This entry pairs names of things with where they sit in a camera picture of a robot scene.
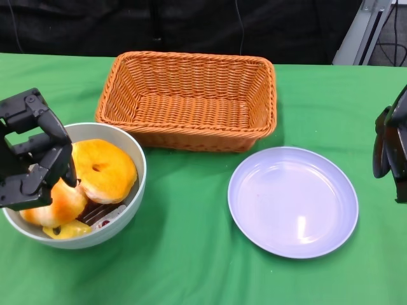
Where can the yellow cake slice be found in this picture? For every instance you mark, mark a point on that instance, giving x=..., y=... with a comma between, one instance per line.
x=71, y=230

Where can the grey metal stand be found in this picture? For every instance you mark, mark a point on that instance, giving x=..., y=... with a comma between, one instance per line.
x=359, y=41

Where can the chocolate layered cake slice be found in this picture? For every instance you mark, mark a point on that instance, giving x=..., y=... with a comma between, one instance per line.
x=95, y=213

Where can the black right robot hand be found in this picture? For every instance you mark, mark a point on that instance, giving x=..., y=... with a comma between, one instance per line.
x=397, y=143

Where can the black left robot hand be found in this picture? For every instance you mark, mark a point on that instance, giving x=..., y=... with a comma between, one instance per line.
x=22, y=190

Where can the orange wicker basket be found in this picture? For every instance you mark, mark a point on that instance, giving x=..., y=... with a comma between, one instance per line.
x=190, y=111

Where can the black backdrop curtain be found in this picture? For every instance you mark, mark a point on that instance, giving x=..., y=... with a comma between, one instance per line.
x=95, y=25

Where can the orange white striped bread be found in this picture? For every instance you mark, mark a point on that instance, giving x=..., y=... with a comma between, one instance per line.
x=63, y=206

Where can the lilac round plate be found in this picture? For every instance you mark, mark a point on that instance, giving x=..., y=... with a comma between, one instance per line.
x=292, y=203

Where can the pale grey bowl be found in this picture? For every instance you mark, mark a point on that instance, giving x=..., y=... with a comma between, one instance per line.
x=135, y=152

